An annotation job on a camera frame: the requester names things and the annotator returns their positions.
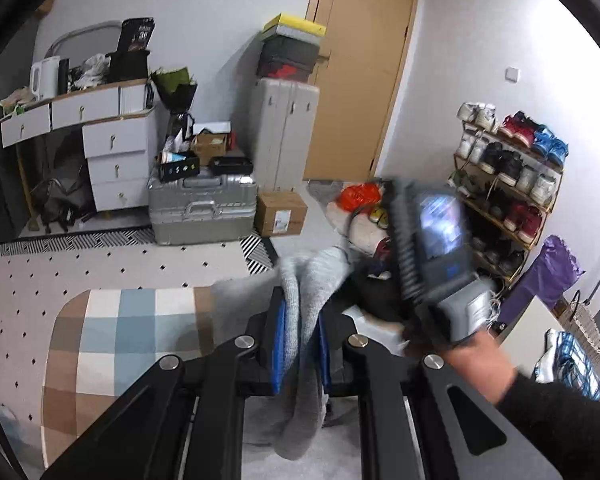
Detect grey arched mirror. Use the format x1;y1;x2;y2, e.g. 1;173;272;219
44;20;124;63

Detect yellow shoe box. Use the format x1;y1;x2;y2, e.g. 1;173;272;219
261;13;327;39

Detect white rug with black diamonds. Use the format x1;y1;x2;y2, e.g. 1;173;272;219
0;227;281;461

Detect light grey bed sheet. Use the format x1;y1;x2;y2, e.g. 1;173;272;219
241;400;362;480

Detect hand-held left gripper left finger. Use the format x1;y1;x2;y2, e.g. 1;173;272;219
40;286;291;480

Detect dark green box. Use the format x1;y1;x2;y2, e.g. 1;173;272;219
259;35;322;62

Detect green white papers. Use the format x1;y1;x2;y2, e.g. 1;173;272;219
0;87;37;112

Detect wicker basket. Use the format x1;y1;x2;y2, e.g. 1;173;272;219
559;289;600;361

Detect brown blue checked blanket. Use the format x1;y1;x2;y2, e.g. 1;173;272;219
40;285;281;467

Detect person's right forearm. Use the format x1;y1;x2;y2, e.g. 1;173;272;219
492;367;600;480

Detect white bedside cabinet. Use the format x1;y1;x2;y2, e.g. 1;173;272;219
499;294;567;362

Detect person's right hand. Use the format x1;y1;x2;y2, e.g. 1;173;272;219
411;332;519;404

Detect dark wardrobe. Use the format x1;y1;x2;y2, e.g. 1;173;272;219
0;30;38;247

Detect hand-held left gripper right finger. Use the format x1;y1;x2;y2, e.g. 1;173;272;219
318;311;566;480

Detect wooden door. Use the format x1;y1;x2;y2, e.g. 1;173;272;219
302;0;424;184

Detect silver suitcase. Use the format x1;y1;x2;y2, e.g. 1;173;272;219
147;169;259;247

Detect pile of mixed clothes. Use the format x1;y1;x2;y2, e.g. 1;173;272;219
324;184;398;283

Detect purple bag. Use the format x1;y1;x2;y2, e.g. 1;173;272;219
500;234;584;322

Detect grey sweater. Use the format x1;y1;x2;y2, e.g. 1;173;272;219
211;247;352;461

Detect wooden shoe rack with shoes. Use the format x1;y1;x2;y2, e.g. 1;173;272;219
452;102;570;276

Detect white crumpled cloth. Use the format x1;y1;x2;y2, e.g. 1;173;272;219
72;54;112;89

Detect black red box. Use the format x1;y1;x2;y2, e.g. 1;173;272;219
255;57;319;84

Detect open cardboard box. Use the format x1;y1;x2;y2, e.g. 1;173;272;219
191;132;231;166

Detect beige suitcase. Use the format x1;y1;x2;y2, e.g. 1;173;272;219
251;77;322;194

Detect white kettle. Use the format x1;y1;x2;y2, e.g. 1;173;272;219
29;57;62;102

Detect black case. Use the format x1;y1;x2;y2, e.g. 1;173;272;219
209;156;254;176

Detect white dresser with drawers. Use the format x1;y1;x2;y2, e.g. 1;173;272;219
0;80;159;222

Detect checked cloth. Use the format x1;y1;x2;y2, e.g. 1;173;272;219
530;329;600;402

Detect closed cardboard box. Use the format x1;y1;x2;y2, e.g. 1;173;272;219
255;190;309;237

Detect bouquet in black wrap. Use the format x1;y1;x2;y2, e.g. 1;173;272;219
150;66;199;117

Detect black gift bag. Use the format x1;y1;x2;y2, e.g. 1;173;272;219
106;17;157;84

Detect black tray box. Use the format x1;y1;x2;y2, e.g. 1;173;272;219
157;152;202;184

